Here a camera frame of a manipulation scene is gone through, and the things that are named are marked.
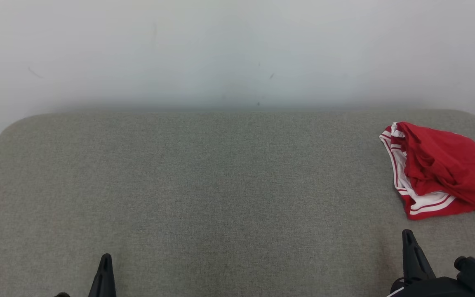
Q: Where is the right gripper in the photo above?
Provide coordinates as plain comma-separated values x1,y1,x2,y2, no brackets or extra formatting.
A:
388,229,475,297

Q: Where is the red basketball jersey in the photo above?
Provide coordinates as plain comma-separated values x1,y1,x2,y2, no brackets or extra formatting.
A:
379,121,475,221

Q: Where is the grey fabric sofa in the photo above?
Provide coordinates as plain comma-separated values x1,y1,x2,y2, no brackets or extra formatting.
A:
0,108,475,297

